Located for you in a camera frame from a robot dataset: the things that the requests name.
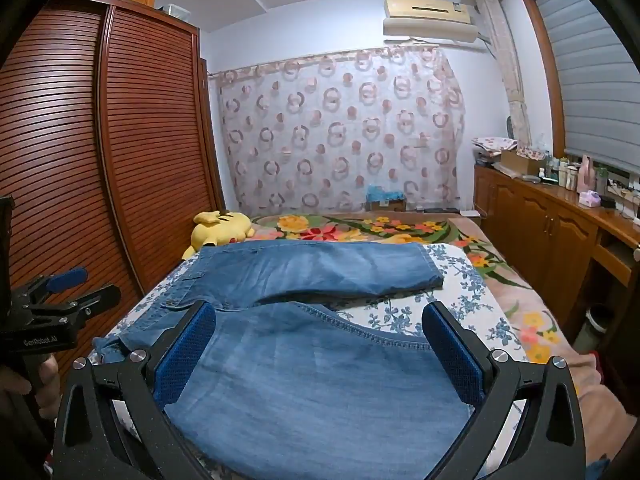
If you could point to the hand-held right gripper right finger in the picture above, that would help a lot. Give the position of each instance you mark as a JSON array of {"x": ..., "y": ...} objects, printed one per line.
[{"x": 456, "y": 356}]

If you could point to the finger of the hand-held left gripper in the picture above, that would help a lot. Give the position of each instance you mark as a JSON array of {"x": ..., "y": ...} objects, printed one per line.
[
  {"x": 67, "y": 278},
  {"x": 95, "y": 298}
]

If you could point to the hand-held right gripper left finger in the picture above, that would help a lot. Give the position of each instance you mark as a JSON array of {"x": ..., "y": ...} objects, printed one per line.
[{"x": 184, "y": 356}]

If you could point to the blue denim pants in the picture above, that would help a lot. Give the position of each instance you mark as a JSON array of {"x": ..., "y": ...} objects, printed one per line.
[{"x": 300, "y": 385}]

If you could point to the person's left hand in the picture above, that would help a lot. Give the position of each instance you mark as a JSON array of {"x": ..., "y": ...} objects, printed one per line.
[{"x": 48, "y": 385}]

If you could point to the blue floral white mat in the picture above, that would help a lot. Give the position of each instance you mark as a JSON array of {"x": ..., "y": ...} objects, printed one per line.
[{"x": 465, "y": 290}]

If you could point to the yellow plush toy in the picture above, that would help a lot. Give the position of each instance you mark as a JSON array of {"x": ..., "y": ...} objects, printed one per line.
[{"x": 225, "y": 227}]

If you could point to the white router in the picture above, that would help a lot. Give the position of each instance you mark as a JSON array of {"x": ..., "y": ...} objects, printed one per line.
[{"x": 470, "y": 213}]

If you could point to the wooden louvered wardrobe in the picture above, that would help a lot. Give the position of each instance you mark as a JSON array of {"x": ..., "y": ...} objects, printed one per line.
[{"x": 75, "y": 135}]

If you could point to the grey trash bin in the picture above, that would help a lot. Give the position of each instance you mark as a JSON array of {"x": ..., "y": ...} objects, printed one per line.
[{"x": 597, "y": 327}]

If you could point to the black flat device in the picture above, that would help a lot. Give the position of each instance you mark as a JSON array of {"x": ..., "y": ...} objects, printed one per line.
[{"x": 435, "y": 209}]

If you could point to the wooden sideboard cabinet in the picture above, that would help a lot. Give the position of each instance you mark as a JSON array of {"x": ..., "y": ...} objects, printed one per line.
[{"x": 530, "y": 220}]

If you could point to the cardboard box with label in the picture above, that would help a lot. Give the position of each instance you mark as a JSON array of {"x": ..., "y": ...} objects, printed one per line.
[{"x": 387, "y": 205}]

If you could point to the colourful floral blanket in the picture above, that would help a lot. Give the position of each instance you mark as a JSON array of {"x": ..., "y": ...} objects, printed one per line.
[{"x": 350, "y": 227}]

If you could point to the box with blue cloth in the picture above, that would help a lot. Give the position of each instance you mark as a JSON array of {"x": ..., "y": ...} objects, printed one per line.
[{"x": 382, "y": 193}]

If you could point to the open cardboard box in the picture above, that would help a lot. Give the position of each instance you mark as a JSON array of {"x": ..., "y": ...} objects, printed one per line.
[{"x": 520, "y": 161}]

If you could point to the pink tissue box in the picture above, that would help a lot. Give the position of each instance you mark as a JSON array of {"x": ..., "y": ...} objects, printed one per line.
[{"x": 590, "y": 200}]

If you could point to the row of toiletry bottles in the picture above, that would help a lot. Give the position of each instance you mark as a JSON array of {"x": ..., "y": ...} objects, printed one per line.
[{"x": 562, "y": 175}]

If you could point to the folded floral cloth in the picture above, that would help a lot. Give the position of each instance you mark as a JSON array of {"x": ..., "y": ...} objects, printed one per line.
[{"x": 492, "y": 145}]

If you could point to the pink bottle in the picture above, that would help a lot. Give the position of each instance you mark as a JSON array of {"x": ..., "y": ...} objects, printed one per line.
[{"x": 585, "y": 175}]

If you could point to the circle patterned sheer curtain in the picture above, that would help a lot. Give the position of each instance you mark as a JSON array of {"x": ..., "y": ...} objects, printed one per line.
[{"x": 325, "y": 135}]

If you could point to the clear storage box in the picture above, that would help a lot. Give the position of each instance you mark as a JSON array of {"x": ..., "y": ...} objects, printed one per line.
[{"x": 176, "y": 9}]

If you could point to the beige window curtain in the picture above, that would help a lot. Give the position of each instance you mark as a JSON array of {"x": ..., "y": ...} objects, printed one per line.
[{"x": 510, "y": 70}]

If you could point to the grey window blind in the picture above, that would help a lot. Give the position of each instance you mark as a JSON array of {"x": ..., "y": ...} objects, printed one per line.
[{"x": 590, "y": 85}]

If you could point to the cream air conditioner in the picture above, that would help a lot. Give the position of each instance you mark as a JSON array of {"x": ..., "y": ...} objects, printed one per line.
[{"x": 425, "y": 10}]

